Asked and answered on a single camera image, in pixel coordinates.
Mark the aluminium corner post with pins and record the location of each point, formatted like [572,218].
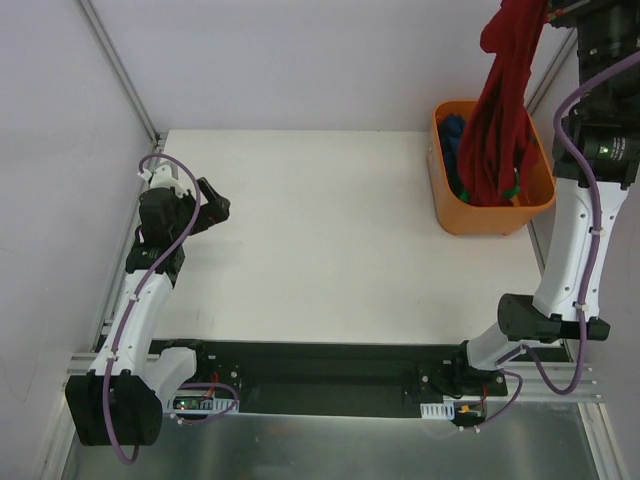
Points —
[98,30]
[541,87]

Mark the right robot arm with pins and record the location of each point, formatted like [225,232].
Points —
[596,161]

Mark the blue t-shirt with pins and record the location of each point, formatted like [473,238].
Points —
[450,131]

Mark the orange plastic basket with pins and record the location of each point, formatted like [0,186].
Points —
[501,216]

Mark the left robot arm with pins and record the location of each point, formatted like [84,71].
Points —
[122,398]

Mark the left aluminium corner post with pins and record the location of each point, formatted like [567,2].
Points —
[98,30]

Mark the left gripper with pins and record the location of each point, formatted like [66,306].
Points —
[209,201]

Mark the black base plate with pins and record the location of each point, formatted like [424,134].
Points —
[359,380]

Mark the right aluminium corner post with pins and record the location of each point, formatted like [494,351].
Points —
[541,87]

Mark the red t-shirt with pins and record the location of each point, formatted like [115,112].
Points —
[496,140]

